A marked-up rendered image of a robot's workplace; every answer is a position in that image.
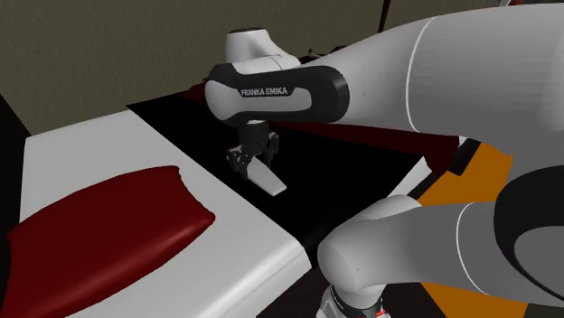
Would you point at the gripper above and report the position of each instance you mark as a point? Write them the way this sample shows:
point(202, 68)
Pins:
point(253, 140)

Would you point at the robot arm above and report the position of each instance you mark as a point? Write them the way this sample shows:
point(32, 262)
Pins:
point(440, 66)

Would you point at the white wedge-shaped object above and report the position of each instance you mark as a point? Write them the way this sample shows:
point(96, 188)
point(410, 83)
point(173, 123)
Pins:
point(267, 179)

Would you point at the white bed with black blanket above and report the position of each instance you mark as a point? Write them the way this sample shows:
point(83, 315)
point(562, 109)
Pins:
point(88, 145)

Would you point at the red pillow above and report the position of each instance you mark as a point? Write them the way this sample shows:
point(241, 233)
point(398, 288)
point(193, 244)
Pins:
point(101, 233)

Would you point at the orange robot stand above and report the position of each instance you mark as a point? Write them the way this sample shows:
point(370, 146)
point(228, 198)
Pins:
point(476, 180)

